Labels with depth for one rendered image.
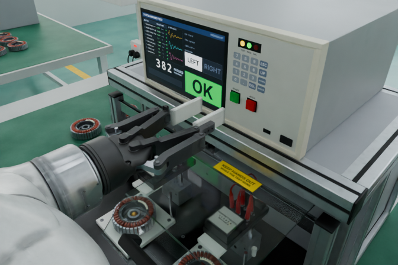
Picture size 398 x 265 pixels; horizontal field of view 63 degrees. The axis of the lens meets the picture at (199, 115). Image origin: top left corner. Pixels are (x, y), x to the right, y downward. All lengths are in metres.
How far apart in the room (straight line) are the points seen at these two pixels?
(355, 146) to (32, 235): 0.54
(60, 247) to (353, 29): 0.51
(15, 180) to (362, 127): 0.60
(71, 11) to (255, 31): 5.16
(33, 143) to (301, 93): 1.06
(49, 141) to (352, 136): 1.04
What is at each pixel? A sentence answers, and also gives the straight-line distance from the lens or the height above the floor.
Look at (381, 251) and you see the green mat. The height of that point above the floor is 0.75.
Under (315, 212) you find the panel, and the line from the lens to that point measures 0.81.
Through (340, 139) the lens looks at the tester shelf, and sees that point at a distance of 0.66.
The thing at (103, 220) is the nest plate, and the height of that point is 0.78.
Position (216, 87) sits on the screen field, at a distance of 0.64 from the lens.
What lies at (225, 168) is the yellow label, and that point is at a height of 1.07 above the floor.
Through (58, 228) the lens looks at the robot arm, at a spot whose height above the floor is 1.28.
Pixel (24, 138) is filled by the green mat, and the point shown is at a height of 0.75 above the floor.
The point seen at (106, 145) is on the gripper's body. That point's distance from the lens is 0.44.
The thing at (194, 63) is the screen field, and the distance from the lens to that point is 0.66.
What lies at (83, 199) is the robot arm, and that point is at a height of 1.19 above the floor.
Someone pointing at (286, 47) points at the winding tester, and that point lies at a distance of 0.52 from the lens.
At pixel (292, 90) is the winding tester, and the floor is 1.24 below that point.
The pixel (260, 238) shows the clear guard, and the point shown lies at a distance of 0.52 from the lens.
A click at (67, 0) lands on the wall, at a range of 5.57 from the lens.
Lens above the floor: 1.47
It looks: 31 degrees down
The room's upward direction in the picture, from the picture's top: straight up
